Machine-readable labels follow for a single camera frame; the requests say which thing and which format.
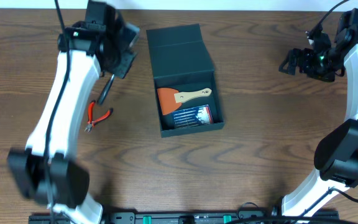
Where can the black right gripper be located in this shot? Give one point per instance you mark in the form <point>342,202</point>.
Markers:
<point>306,54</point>

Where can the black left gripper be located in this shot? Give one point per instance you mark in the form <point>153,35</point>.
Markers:
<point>124,62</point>

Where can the black yellow handled screwdriver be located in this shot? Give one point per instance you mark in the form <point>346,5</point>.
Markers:
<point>105,90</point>

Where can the black flip-lid box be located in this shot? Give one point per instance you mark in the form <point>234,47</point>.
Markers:
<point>180,60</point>

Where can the orange scraper wooden handle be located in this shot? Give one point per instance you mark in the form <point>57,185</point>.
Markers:
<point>171,99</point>

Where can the blue red tool pack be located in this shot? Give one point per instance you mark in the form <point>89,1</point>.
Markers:
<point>192,117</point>

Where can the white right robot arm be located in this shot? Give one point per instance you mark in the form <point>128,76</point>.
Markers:
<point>336,157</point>

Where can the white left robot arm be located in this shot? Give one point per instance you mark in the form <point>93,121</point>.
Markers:
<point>45,171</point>

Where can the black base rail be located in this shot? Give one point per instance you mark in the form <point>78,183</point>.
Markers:
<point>172,218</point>

